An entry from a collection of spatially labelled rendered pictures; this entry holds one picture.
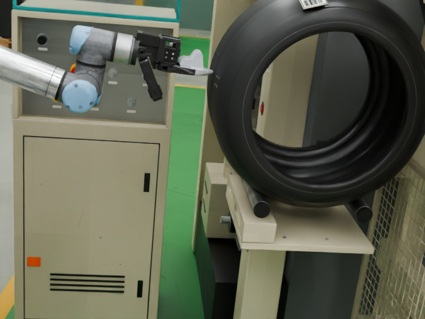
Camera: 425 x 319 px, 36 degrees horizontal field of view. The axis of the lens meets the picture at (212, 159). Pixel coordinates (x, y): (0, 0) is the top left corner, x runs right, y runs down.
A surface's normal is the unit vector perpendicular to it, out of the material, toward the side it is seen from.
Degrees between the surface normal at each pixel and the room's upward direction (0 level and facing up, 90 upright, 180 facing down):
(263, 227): 90
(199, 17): 90
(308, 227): 0
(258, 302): 90
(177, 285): 0
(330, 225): 0
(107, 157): 90
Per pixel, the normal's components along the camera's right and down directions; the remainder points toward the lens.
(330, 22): 0.08, 0.17
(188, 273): 0.09, -0.94
